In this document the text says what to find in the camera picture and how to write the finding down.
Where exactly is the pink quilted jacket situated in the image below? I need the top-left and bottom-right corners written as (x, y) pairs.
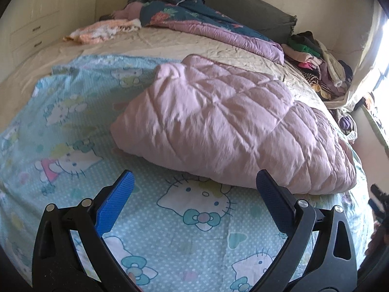
top-left (110, 55), bottom-right (356, 195)

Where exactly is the pile of mixed clothes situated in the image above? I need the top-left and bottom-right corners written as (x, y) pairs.
top-left (282, 31), bottom-right (354, 101)

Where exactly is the teal cartoon print blanket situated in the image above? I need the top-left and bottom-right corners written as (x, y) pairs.
top-left (0, 53), bottom-right (375, 292)

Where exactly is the bright window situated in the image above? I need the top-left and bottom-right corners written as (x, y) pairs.
top-left (365, 18), bottom-right (388, 150)

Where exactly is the peach white small cloth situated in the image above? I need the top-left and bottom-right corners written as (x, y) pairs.
top-left (63, 18), bottom-right (142, 45)

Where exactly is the beige bed sheet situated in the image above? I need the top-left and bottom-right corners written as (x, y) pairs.
top-left (1, 28), bottom-right (329, 128)

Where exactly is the cream wardrobe with drawers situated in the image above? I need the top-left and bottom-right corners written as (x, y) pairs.
top-left (1, 0), bottom-right (96, 74)

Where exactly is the dark grey headboard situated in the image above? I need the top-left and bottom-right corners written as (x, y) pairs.
top-left (128, 0), bottom-right (297, 44)

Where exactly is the purple and teal comforter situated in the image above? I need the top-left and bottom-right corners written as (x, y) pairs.
top-left (111, 0), bottom-right (284, 65)

